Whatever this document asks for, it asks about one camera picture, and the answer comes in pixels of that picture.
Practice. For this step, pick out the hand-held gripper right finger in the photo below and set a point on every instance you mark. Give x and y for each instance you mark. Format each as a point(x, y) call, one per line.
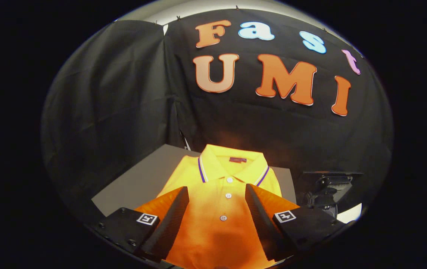
point(262, 224)

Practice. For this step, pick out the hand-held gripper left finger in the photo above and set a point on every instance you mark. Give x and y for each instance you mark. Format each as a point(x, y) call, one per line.
point(172, 224)

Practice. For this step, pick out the orange polo shirt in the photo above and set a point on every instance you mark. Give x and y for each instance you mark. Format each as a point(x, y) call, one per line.
point(217, 231)

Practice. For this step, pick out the grey box platform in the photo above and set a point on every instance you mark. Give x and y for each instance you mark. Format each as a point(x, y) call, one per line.
point(142, 175)

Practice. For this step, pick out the white table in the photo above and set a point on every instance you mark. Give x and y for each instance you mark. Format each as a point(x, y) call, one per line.
point(349, 213)

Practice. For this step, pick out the black backdrop cloth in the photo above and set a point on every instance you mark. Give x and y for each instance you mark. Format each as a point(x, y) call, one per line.
point(124, 93)

